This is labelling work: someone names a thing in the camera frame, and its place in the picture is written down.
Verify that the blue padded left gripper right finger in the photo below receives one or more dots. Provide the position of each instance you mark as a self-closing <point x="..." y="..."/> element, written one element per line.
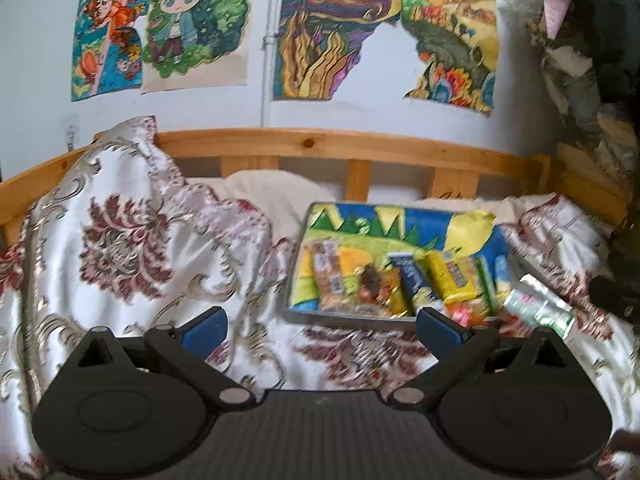
<point x="460" y="352"/>

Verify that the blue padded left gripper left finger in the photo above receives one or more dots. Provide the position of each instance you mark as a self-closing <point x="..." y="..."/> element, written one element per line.
<point x="182" y="352"/>

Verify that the orange snack bag red label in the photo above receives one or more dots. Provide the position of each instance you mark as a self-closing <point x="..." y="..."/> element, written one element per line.
<point x="470" y="313"/>

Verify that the yellow dried fish package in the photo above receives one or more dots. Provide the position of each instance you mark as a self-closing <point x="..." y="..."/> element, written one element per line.
<point x="453" y="276"/>

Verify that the green stick snack package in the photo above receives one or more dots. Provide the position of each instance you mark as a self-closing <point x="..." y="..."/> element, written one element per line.
<point x="493" y="292"/>

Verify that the dark blue powder sachet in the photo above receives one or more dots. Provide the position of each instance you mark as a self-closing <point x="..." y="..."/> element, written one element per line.
<point x="416" y="287"/>

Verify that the white green snack package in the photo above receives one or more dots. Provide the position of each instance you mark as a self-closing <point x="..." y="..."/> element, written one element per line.
<point x="536" y="305"/>

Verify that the small nut bar package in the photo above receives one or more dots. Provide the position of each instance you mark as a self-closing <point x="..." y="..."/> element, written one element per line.
<point x="328" y="275"/>

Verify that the golden yellow snack bag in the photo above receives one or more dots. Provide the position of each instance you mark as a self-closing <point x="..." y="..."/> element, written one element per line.
<point x="379" y="293"/>

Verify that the dinosaur painted tray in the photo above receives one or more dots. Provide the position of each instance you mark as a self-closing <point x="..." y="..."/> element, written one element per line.
<point x="377" y="266"/>

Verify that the white floral satin bedspread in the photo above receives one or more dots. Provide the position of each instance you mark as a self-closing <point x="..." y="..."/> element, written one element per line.
<point x="123" y="242"/>

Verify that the cream pillow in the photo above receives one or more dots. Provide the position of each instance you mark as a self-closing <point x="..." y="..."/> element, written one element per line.
<point x="282" y="196"/>

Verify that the wooden bed headboard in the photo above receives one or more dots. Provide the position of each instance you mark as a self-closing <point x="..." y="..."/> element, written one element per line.
<point x="457" y="168"/>

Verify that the orange haired girl poster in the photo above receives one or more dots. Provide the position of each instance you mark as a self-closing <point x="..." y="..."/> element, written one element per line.
<point x="107" y="48"/>

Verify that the blond anime boy poster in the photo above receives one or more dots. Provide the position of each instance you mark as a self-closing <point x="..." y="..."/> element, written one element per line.
<point x="195" y="44"/>

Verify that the landscape painting poster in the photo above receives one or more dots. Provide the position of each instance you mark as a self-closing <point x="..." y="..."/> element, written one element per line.
<point x="458" y="43"/>

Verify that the pile of clothes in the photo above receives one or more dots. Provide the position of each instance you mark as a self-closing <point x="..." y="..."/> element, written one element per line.
<point x="590" y="64"/>

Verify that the swirly sun painting poster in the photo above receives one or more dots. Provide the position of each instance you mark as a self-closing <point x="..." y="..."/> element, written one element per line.
<point x="319" y="42"/>

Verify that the white wall pipe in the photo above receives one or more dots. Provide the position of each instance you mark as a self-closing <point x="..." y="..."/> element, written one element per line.
<point x="268" y="44"/>

